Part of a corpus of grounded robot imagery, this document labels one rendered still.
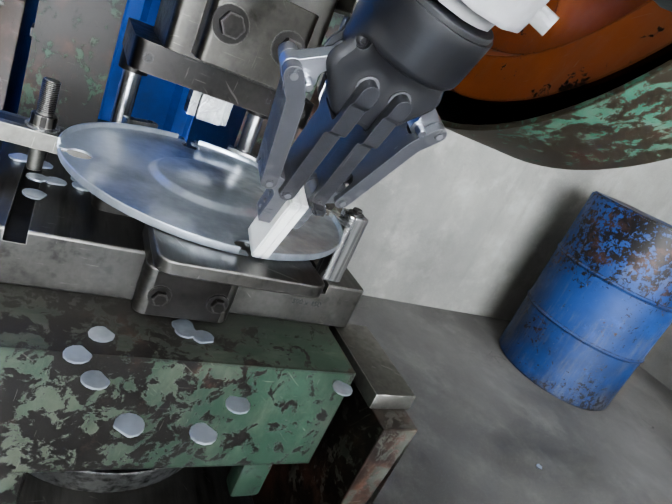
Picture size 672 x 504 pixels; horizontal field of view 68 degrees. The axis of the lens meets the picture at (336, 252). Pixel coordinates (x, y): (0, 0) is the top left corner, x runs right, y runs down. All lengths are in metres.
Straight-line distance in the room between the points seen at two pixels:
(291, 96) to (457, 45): 0.10
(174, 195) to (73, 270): 0.13
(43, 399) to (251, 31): 0.38
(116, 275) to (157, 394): 0.13
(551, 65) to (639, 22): 0.10
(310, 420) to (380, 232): 1.73
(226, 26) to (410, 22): 0.26
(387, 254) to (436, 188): 0.38
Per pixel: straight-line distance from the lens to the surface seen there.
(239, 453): 0.62
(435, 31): 0.28
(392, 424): 0.60
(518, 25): 0.29
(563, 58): 0.68
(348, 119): 0.32
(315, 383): 0.58
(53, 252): 0.54
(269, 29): 0.53
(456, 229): 2.53
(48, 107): 0.63
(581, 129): 0.62
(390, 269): 2.43
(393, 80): 0.32
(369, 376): 0.61
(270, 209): 0.38
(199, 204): 0.48
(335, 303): 0.64
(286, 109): 0.31
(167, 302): 0.53
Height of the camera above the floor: 0.95
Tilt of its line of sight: 20 degrees down
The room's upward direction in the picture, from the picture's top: 25 degrees clockwise
